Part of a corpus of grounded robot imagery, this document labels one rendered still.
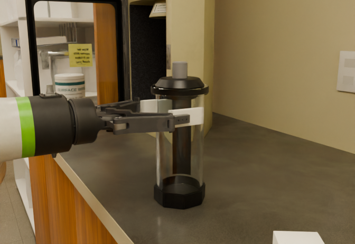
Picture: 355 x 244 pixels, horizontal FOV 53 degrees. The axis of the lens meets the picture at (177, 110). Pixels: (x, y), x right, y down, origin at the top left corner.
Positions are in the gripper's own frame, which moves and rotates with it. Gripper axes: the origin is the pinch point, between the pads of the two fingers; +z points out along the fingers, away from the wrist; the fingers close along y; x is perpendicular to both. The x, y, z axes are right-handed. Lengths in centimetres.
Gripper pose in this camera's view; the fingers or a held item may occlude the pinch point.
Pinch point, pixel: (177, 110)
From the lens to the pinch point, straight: 66.7
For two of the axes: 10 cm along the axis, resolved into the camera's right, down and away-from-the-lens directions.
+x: -0.1, 9.8, 1.9
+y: -5.1, -1.7, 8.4
